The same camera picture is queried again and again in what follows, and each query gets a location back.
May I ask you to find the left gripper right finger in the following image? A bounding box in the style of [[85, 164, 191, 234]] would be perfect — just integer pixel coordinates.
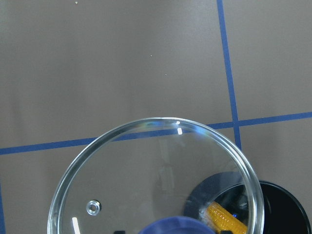
[[221, 230, 233, 234]]

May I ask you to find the yellow toy corn cob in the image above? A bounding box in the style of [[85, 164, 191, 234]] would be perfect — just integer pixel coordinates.
[[205, 202, 248, 234]]

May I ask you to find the glass pot lid blue knob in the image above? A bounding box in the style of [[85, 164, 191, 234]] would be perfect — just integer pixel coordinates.
[[47, 117, 264, 234]]

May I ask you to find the dark blue pot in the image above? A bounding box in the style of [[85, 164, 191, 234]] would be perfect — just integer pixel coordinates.
[[183, 172, 312, 234]]

